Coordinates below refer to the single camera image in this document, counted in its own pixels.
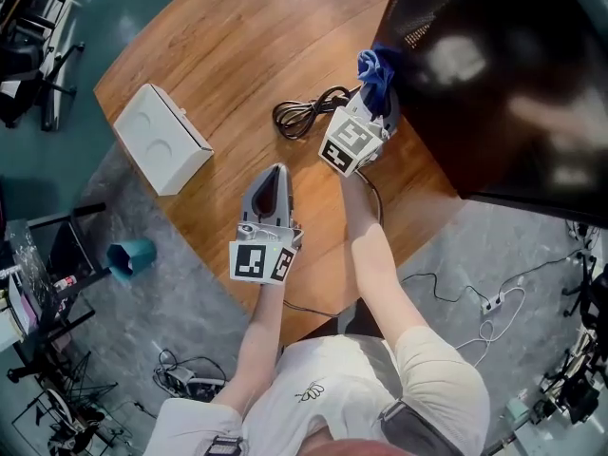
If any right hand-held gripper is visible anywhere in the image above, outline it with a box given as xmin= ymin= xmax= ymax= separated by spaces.
xmin=317 ymin=85 xmax=401 ymax=178

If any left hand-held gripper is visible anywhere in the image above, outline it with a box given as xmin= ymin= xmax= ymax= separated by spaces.
xmin=229 ymin=163 xmax=305 ymax=286

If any blue cleaning cloth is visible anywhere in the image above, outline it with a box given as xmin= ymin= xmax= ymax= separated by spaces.
xmin=355 ymin=43 xmax=405 ymax=118

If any large black monitor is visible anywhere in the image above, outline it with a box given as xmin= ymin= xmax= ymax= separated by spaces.
xmin=370 ymin=0 xmax=608 ymax=231

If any person's right forearm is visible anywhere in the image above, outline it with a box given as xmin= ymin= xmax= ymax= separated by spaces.
xmin=339 ymin=173 xmax=419 ymax=374

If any person's left forearm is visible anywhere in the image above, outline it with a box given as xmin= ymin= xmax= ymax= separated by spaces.
xmin=208 ymin=282 xmax=286 ymax=406

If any white cardboard box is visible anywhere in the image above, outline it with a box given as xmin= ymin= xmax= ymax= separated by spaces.
xmin=112 ymin=83 xmax=214 ymax=197

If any teal waste bin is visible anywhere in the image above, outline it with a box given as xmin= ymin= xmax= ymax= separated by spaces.
xmin=105 ymin=237 xmax=158 ymax=288

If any white t-shirt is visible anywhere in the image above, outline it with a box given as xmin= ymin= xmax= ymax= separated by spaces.
xmin=154 ymin=325 xmax=491 ymax=456

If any black metal side table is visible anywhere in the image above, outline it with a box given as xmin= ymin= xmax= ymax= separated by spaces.
xmin=0 ymin=201 xmax=108 ymax=384

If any white power strip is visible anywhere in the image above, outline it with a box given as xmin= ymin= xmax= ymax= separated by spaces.
xmin=479 ymin=292 xmax=505 ymax=315

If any black office chair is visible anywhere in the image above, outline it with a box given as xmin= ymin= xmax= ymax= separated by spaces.
xmin=0 ymin=40 xmax=86 ymax=132

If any black swivel chair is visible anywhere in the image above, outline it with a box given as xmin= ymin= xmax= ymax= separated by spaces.
xmin=562 ymin=254 xmax=608 ymax=332

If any small teal box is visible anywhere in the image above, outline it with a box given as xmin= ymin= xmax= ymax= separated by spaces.
xmin=503 ymin=396 xmax=529 ymax=422

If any black power cord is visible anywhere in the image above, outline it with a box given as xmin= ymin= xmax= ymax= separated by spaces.
xmin=273 ymin=86 xmax=384 ymax=318

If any black floor cable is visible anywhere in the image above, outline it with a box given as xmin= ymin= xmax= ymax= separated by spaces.
xmin=401 ymin=249 xmax=585 ymax=308

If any black left harness strap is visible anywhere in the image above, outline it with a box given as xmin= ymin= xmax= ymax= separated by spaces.
xmin=206 ymin=434 xmax=244 ymax=456

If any black harness strap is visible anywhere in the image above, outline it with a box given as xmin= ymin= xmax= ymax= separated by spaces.
xmin=379 ymin=396 xmax=465 ymax=456
xmin=206 ymin=434 xmax=244 ymax=456

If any white floor cable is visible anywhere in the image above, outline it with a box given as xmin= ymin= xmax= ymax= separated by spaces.
xmin=453 ymin=277 xmax=527 ymax=370

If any black right harness strap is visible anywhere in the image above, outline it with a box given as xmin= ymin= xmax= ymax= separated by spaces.
xmin=379 ymin=396 xmax=465 ymax=456

